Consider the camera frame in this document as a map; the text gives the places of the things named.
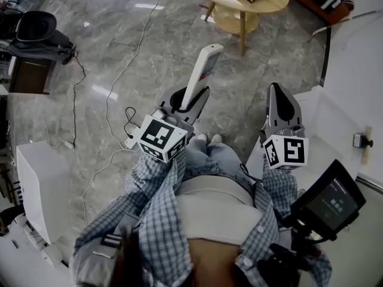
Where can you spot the person's left leg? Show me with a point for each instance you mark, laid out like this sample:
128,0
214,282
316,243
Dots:
196,154

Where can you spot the white power strip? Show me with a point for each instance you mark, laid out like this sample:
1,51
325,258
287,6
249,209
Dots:
131,142

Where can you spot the person's torso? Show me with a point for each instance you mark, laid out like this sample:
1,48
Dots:
215,208

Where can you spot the small black knob fixture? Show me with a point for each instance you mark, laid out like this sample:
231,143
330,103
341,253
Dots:
359,140

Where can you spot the person's shoe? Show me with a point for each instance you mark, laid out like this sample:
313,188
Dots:
216,138
202,137

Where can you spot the person's left shoe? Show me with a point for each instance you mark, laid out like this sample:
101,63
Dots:
202,137

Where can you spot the large white rectangular block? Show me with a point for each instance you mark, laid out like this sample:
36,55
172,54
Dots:
39,184

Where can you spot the person's right forearm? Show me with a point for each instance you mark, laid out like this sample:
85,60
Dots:
279,187

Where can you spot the black round chair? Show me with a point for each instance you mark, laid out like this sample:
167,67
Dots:
36,25

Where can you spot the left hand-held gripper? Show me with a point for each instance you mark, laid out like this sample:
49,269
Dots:
163,136

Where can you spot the grey metal rod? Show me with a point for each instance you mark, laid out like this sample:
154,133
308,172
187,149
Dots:
317,33

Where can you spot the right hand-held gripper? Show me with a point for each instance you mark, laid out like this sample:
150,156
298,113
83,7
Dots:
287,151

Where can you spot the brown wooden cabinet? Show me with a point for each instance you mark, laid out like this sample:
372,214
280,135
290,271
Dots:
30,76

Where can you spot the white remote control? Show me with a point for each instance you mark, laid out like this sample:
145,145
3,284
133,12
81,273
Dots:
200,70

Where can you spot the person's right shoe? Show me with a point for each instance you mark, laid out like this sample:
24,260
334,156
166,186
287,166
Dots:
216,138

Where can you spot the small white adapter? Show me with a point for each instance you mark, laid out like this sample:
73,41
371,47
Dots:
67,144

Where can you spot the person's left forearm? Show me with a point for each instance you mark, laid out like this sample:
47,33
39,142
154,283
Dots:
152,181

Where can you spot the person's leg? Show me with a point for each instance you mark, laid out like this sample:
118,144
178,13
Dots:
224,157
196,154

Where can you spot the black monitor screen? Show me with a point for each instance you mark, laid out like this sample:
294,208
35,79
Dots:
329,202

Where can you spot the person's right leg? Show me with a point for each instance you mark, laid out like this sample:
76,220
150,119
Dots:
224,157

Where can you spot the black camera rig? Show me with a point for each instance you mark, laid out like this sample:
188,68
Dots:
284,262

